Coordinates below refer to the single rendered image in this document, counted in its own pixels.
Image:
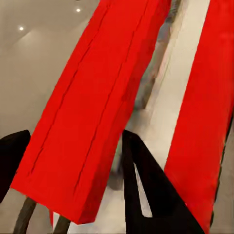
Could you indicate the coffee table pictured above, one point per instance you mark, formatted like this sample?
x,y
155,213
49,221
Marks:
x,y
37,38

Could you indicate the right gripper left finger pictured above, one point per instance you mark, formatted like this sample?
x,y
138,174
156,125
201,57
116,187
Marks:
x,y
12,149

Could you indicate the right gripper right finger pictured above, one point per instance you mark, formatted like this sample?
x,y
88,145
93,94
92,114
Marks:
x,y
170,213

